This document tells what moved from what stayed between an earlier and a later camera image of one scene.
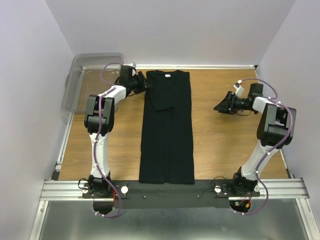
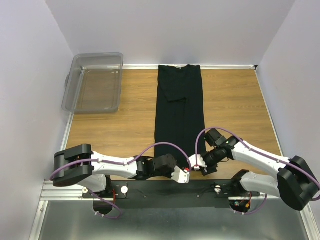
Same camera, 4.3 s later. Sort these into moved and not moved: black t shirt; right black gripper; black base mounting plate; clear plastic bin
Moved: black t shirt; right black gripper
Not moved: clear plastic bin; black base mounting plate
